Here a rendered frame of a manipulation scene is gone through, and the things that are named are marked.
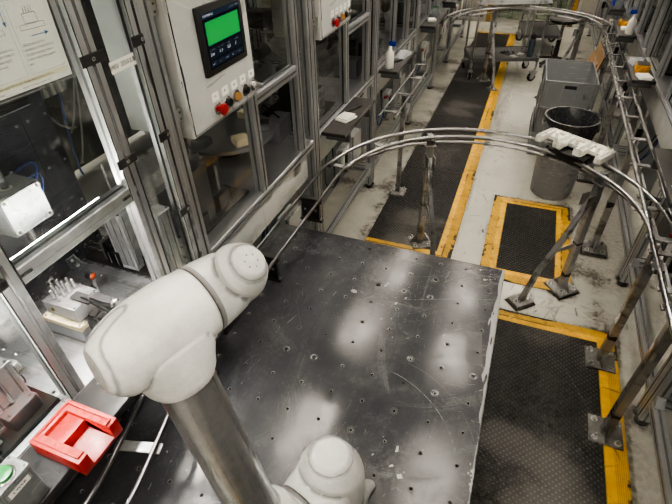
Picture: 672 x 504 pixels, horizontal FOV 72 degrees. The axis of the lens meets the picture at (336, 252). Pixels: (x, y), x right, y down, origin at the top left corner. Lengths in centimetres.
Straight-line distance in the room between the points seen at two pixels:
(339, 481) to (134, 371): 58
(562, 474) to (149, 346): 194
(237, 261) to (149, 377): 22
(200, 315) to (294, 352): 95
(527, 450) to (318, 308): 114
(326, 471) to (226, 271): 56
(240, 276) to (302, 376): 89
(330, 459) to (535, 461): 135
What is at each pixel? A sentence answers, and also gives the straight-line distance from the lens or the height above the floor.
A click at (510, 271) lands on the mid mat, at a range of 315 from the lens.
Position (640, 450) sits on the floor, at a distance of 259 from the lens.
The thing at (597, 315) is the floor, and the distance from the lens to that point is 307.
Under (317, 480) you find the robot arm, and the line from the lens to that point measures 116.
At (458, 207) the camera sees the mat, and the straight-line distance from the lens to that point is 366.
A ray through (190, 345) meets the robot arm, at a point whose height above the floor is 143.
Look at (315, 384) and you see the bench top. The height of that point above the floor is 68.
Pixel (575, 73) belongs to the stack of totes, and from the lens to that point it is 497.
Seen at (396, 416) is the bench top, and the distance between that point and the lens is 154.
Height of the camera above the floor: 199
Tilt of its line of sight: 39 degrees down
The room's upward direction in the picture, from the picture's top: 2 degrees counter-clockwise
